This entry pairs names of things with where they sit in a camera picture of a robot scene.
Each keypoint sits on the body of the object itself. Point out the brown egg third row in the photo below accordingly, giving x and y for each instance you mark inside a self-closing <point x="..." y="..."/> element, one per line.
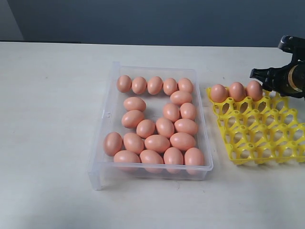
<point x="171" y="112"/>
<point x="188" y="111"/>
<point x="134" y="103"/>

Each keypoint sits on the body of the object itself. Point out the clear plastic egg box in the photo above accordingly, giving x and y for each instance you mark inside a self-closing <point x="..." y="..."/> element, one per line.
<point x="102" y="166"/>

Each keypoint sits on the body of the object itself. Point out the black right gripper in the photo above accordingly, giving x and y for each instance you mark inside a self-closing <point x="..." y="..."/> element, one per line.
<point x="287" y="81"/>

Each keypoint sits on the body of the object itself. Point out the brown egg second row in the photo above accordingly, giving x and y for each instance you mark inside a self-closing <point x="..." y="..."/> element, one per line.
<point x="181" y="97"/>

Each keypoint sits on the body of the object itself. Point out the brown egg packed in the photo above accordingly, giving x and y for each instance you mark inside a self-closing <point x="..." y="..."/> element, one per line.
<point x="218" y="93"/>
<point x="236" y="91"/>
<point x="132" y="118"/>
<point x="254" y="90"/>

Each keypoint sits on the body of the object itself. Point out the brown egg fourth row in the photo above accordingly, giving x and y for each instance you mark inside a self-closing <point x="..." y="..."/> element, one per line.
<point x="145" y="128"/>
<point x="186" y="126"/>
<point x="165" y="127"/>

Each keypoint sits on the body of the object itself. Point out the yellow plastic egg tray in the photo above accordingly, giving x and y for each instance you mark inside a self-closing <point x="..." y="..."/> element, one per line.
<point x="261" y="131"/>

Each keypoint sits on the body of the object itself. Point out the brown egg top row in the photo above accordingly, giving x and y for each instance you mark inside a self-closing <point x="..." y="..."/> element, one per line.
<point x="170" y="86"/>
<point x="124" y="83"/>
<point x="184" y="84"/>
<point x="154" y="85"/>
<point x="139" y="85"/>

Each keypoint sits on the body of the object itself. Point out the brown egg fifth row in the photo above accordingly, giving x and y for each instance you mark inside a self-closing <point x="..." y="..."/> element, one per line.
<point x="112" y="143"/>
<point x="132" y="142"/>
<point x="182" y="141"/>
<point x="157" y="143"/>

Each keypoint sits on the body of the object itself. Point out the brown egg front row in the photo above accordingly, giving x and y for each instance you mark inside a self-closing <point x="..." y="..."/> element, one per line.
<point x="194" y="160"/>
<point x="125" y="156"/>
<point x="151" y="157"/>
<point x="173" y="156"/>

